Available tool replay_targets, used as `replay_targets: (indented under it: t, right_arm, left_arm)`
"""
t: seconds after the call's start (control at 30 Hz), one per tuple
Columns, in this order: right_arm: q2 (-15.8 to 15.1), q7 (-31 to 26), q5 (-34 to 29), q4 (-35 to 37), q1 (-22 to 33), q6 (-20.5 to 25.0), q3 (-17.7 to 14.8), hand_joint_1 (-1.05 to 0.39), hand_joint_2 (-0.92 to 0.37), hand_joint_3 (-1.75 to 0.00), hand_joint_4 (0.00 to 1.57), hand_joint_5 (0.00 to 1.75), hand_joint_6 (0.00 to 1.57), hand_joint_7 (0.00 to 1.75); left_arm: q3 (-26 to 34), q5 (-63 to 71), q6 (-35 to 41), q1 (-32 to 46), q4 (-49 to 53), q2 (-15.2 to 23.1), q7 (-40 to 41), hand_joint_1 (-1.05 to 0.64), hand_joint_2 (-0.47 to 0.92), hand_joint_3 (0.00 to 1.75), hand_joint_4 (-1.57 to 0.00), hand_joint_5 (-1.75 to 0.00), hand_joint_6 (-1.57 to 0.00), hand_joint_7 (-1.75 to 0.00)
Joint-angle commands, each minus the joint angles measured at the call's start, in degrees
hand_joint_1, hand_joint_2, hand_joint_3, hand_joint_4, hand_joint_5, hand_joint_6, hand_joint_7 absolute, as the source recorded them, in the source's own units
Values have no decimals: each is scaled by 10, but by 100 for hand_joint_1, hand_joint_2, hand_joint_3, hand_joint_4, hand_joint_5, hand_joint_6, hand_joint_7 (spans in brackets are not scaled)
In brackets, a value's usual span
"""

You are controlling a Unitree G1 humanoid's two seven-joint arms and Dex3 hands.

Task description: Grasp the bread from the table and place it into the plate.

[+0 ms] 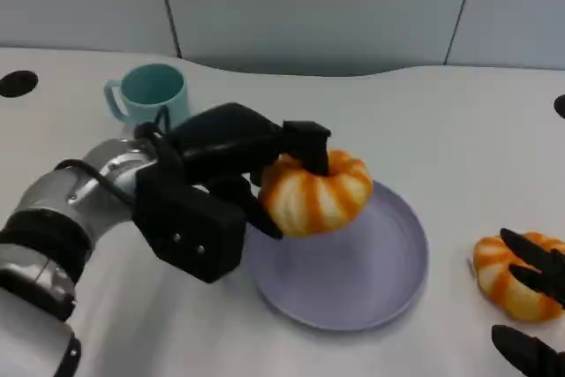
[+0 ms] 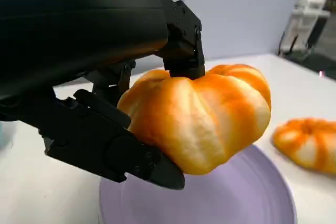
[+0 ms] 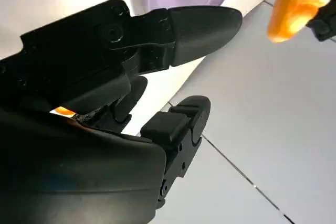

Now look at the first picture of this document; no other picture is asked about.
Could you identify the orange and white bread roll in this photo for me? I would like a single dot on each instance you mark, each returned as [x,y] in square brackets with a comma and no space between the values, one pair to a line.
[313,200]
[494,266]

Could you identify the black table grommet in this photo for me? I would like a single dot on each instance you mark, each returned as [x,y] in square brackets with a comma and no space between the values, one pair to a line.
[560,107]
[17,84]

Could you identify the lilac plate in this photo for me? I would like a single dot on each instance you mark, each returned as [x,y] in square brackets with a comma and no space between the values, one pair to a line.
[335,280]

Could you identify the pale green mug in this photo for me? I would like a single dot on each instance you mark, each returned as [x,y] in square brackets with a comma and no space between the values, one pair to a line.
[145,90]

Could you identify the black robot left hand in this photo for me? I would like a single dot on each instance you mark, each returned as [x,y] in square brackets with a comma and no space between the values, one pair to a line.
[225,134]

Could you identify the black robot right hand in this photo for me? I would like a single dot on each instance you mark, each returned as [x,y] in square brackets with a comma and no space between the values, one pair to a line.
[549,277]

